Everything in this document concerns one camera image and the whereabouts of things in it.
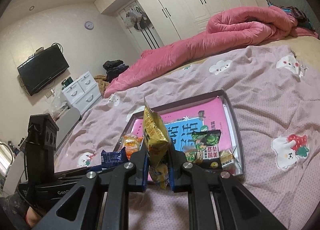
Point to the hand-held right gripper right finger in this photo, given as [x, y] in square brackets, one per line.
[175, 170]

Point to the green pea snack packet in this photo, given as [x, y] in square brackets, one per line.
[207, 145]

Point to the round wall clock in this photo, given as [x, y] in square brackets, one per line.
[89, 25]

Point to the dark clothes pile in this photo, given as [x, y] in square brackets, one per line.
[115, 67]

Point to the dark green bottles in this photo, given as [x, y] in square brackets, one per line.
[67, 81]

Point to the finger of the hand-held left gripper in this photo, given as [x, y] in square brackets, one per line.
[70, 178]
[82, 171]

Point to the pink duvet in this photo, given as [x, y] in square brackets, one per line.
[225, 32]

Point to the white door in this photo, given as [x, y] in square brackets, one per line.
[130, 35]

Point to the dark patterned clothes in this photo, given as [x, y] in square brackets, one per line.
[297, 13]

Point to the yellow snack packet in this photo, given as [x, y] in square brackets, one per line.
[155, 140]

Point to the white drawer cabinet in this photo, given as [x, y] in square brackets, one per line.
[81, 90]

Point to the white wardrobe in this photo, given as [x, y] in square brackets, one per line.
[187, 0]

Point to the brown knitted blanket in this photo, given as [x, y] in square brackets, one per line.
[102, 83]

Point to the blue snack packet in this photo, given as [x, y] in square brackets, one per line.
[112, 157]

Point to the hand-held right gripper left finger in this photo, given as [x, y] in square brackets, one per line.
[140, 170]

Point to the orange rice cracker packet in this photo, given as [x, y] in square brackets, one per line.
[131, 146]

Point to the pastry packet with green label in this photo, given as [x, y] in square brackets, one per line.
[228, 158]

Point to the person's left hand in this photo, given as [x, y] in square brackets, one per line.
[35, 218]

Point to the hanging bags and hats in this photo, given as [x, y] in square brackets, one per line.
[136, 16]

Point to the person's left forearm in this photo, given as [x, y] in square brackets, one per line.
[12, 210]

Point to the pink book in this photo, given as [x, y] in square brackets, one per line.
[217, 120]

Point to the clear plastic bag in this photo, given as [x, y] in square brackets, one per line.
[58, 106]

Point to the black television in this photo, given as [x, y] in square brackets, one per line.
[42, 70]

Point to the dark shallow cardboard box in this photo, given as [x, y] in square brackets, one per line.
[236, 130]

